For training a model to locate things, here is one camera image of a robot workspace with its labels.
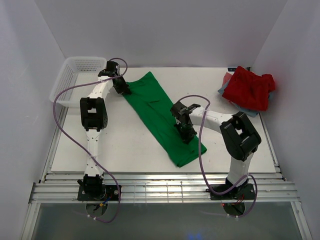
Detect green t shirt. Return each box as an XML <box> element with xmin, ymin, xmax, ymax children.
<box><xmin>124</xmin><ymin>72</ymin><xmax>199</xmax><ymax>168</ymax></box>

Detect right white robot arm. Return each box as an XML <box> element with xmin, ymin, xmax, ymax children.
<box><xmin>170</xmin><ymin>101</ymin><xmax>262</xmax><ymax>199</ymax></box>

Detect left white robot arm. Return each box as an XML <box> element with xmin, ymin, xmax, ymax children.
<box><xmin>79</xmin><ymin>58</ymin><xmax>132</xmax><ymax>200</ymax></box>

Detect white plastic basket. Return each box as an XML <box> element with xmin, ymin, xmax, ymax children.
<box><xmin>49</xmin><ymin>56</ymin><xmax>107</xmax><ymax>108</ymax></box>

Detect pink folded cloth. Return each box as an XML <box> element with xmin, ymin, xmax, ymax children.
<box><xmin>222</xmin><ymin>72</ymin><xmax>233</xmax><ymax>86</ymax></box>

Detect blue folded cloth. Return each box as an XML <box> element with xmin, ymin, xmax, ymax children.
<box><xmin>217</xmin><ymin>80</ymin><xmax>275</xmax><ymax>118</ymax></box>

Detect red t shirt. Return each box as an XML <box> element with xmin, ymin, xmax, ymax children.
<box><xmin>222</xmin><ymin>66</ymin><xmax>276</xmax><ymax>112</ymax></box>

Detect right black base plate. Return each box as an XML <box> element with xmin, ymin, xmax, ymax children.
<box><xmin>206</xmin><ymin>183</ymin><xmax>255</xmax><ymax>200</ymax></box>

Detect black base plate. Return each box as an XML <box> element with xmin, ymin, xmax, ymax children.
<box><xmin>206</xmin><ymin>183</ymin><xmax>255</xmax><ymax>200</ymax></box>
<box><xmin>77</xmin><ymin>184</ymin><xmax>122</xmax><ymax>202</ymax></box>

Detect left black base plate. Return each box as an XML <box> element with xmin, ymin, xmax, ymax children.
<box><xmin>77</xmin><ymin>184</ymin><xmax>122</xmax><ymax>202</ymax></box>

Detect aluminium rail frame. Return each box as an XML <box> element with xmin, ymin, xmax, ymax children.
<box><xmin>30</xmin><ymin>116</ymin><xmax>300</xmax><ymax>204</ymax></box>

